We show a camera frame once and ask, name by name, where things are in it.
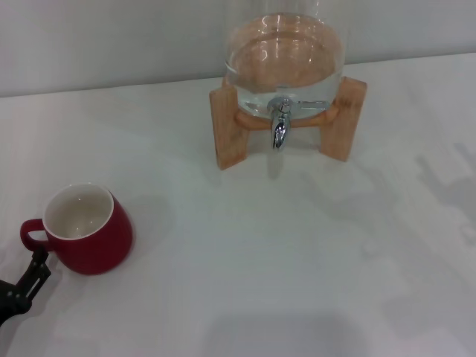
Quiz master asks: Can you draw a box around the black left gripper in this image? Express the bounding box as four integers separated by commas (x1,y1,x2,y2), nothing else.
0,248,52,321

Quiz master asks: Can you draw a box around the red ceramic cup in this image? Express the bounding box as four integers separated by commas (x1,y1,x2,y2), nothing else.
19,181,138,276

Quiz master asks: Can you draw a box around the chrome faucet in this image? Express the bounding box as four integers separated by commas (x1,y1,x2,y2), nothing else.
266,97,330,150

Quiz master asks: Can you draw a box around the wooden dispenser stand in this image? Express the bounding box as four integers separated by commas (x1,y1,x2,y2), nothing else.
208,76,368,172

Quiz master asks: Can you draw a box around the glass dispenser jar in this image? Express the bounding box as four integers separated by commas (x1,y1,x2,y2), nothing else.
224,0,345,122

